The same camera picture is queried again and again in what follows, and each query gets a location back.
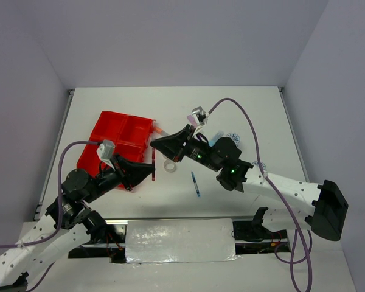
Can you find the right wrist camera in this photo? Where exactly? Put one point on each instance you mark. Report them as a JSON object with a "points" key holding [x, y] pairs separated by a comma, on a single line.
{"points": [[200, 117]]}

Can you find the blue crayon pen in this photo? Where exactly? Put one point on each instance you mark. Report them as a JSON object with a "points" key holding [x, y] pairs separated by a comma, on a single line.
{"points": [[195, 184]]}

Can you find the red compartment organizer tray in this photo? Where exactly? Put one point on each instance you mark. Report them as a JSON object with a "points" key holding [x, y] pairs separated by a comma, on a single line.
{"points": [[130, 135]]}

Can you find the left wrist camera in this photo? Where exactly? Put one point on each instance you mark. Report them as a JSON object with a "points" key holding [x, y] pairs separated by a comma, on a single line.
{"points": [[105, 152]]}

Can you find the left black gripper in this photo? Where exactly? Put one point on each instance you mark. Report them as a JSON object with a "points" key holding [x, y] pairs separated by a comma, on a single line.
{"points": [[134, 173]]}

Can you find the small clear tape roll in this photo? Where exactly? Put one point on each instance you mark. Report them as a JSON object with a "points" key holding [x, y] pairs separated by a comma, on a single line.
{"points": [[169, 166]]}

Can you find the blue capped highlighter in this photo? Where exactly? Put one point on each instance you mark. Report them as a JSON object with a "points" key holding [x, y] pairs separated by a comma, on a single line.
{"points": [[216, 137]]}

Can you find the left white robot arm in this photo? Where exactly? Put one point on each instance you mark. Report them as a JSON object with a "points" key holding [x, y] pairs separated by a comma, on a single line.
{"points": [[68, 222]]}

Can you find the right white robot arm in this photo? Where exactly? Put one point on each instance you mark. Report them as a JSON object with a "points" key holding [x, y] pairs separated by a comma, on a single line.
{"points": [[320, 208]]}

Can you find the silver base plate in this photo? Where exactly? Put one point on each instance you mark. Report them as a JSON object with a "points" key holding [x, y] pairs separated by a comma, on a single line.
{"points": [[181, 241]]}

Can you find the blue white bottle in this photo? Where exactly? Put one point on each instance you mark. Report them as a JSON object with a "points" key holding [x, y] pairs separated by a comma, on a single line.
{"points": [[234, 137], [259, 165]]}

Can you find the blue white bottle far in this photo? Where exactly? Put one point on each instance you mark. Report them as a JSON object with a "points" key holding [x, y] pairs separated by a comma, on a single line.
{"points": [[234, 137]]}

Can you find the blue white bottle near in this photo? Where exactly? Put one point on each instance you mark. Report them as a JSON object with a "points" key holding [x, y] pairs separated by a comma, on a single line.
{"points": [[259, 165]]}

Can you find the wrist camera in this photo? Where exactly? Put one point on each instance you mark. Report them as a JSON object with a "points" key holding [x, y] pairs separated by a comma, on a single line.
{"points": [[105, 152], [200, 117]]}

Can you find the red pen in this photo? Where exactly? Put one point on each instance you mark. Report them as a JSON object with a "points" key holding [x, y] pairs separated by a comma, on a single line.
{"points": [[153, 162]]}

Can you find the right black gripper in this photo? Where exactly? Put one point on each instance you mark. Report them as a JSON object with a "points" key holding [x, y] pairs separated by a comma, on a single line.
{"points": [[171, 145]]}

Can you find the orange capped highlighter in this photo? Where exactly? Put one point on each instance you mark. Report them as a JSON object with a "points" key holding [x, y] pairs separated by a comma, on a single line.
{"points": [[160, 131]]}

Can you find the pink highlighter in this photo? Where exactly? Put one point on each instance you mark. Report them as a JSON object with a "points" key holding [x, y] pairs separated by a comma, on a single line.
{"points": [[191, 120]]}

